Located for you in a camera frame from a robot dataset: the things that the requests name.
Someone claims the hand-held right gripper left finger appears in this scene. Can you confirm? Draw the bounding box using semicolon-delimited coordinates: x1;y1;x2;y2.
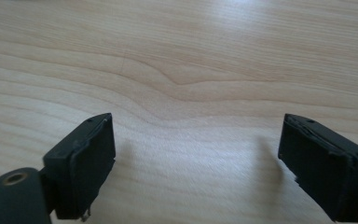
42;112;117;222

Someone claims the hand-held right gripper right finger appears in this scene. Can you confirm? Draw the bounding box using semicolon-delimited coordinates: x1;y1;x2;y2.
277;113;358;224

